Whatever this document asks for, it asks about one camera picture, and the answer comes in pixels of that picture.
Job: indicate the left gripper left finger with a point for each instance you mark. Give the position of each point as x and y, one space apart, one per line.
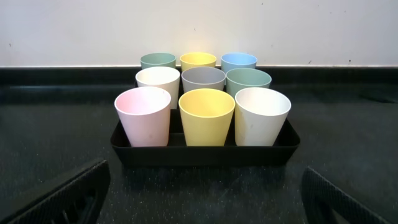
56 202

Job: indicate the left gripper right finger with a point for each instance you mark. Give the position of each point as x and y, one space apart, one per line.
326 202

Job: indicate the white cup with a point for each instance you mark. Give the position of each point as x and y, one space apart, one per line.
259 124
158 77

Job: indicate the pink cup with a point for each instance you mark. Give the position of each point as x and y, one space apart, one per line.
144 124

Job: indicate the yellow cup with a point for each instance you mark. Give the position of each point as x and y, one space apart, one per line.
198 59
206 124

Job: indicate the black tray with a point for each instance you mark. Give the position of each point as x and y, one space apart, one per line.
202 155

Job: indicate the green cup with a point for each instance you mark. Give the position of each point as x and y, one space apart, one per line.
248 79
158 59

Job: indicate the blue cup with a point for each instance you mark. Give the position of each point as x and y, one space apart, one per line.
238 59

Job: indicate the grey cup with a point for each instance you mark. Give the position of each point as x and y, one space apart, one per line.
203 77

